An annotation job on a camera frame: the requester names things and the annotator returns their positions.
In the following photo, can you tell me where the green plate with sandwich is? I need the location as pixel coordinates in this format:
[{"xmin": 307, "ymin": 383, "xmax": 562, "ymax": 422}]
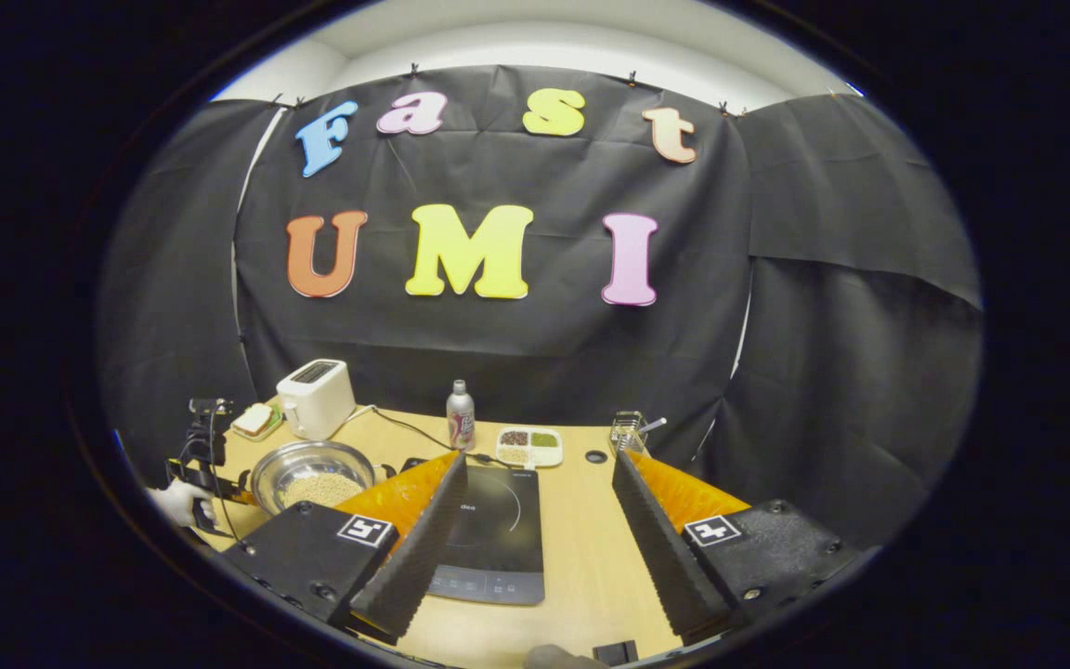
[{"xmin": 230, "ymin": 402, "xmax": 283, "ymax": 442}]

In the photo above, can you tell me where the black power cable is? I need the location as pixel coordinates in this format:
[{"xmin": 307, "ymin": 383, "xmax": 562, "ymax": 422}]
[{"xmin": 345, "ymin": 405, "xmax": 513, "ymax": 468}]

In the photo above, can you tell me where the white divided dish of beans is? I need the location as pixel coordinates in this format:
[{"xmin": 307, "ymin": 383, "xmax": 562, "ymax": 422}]
[{"xmin": 496, "ymin": 426, "xmax": 564, "ymax": 468}]

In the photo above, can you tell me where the pile of soybeans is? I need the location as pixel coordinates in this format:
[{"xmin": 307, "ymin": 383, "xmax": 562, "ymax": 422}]
[{"xmin": 282, "ymin": 472, "xmax": 364, "ymax": 508}]

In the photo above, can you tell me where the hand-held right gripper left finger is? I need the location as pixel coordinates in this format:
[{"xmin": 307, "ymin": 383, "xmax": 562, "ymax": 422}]
[{"xmin": 219, "ymin": 451, "xmax": 469, "ymax": 647}]

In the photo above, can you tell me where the metal mesh utensil holder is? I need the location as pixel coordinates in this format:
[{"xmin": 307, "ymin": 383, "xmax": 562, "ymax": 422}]
[{"xmin": 610, "ymin": 411, "xmax": 649, "ymax": 456}]

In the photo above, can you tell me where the steel pot with black handle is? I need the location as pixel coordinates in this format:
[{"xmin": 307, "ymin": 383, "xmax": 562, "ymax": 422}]
[{"xmin": 250, "ymin": 440, "xmax": 424, "ymax": 518}]

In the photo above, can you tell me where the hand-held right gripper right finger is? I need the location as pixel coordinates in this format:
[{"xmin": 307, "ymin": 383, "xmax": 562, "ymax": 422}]
[{"xmin": 611, "ymin": 448, "xmax": 861, "ymax": 648}]

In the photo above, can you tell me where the white toaster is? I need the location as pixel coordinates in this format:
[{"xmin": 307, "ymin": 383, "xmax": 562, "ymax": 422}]
[{"xmin": 276, "ymin": 359, "xmax": 357, "ymax": 441}]

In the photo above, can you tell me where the black induction cooktop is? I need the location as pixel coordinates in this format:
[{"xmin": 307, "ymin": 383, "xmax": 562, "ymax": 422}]
[{"xmin": 425, "ymin": 463, "xmax": 546, "ymax": 607}]

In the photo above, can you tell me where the silver bottle with pink label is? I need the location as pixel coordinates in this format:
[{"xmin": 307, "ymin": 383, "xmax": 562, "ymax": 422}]
[{"xmin": 446, "ymin": 379, "xmax": 476, "ymax": 452}]

